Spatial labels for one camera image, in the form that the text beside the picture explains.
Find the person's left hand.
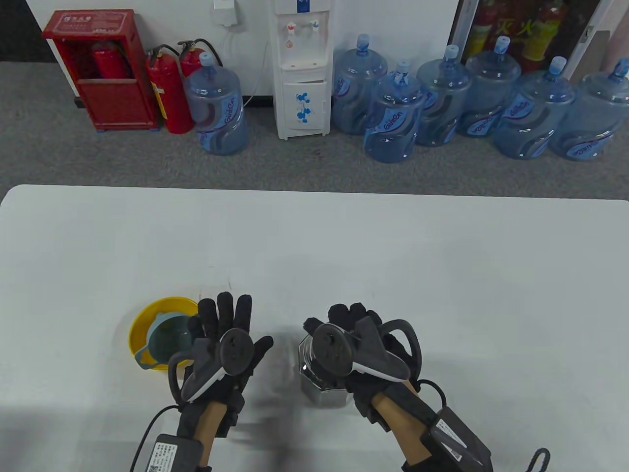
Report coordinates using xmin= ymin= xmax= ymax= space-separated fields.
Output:
xmin=177 ymin=292 xmax=274 ymax=438

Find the person's right hand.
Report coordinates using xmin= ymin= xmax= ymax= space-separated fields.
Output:
xmin=303 ymin=302 xmax=418 ymax=433

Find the blue plastic funnel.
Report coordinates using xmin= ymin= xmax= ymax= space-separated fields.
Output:
xmin=134 ymin=312 xmax=197 ymax=370

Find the yellow bowl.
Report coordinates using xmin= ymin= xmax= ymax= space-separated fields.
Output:
xmin=129 ymin=296 xmax=200 ymax=372

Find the clear glass jar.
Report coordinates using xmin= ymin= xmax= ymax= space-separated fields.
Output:
xmin=297 ymin=334 xmax=354 ymax=409

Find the person's left forearm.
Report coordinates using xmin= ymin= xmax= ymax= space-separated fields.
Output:
xmin=194 ymin=401 xmax=229 ymax=468

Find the person's right forearm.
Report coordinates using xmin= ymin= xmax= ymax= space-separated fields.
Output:
xmin=371 ymin=381 xmax=443 ymax=472

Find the black handheld controller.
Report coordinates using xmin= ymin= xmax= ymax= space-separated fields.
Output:
xmin=312 ymin=316 xmax=422 ymax=394
xmin=168 ymin=328 xmax=256 ymax=404

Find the black wrist sensor box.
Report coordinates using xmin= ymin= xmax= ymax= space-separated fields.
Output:
xmin=425 ymin=406 xmax=493 ymax=472
xmin=147 ymin=434 xmax=213 ymax=472

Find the row of blue water bottles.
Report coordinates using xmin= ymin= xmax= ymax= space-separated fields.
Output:
xmin=332 ymin=33 xmax=629 ymax=164

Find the blue water jug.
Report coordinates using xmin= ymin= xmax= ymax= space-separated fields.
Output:
xmin=184 ymin=52 xmax=249 ymax=156

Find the white water dispenser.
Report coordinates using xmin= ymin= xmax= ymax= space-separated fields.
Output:
xmin=269 ymin=0 xmax=336 ymax=141

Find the red fire extinguisher cabinet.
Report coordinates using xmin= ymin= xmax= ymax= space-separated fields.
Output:
xmin=42 ymin=9 xmax=160 ymax=131

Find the red yellow fire extinguisher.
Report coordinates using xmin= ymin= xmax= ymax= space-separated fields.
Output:
xmin=522 ymin=0 xmax=567 ymax=60
xmin=464 ymin=0 xmax=499 ymax=57

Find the black cable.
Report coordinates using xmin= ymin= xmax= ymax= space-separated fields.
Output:
xmin=129 ymin=404 xmax=180 ymax=472
xmin=415 ymin=379 xmax=551 ymax=472

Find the white cable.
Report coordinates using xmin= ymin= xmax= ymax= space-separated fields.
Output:
xmin=222 ymin=25 xmax=272 ymax=107

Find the white wall box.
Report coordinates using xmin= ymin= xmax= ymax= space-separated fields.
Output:
xmin=213 ymin=0 xmax=241 ymax=28

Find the white framed fire hose cabinet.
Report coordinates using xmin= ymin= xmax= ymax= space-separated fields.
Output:
xmin=450 ymin=0 xmax=629 ymax=82

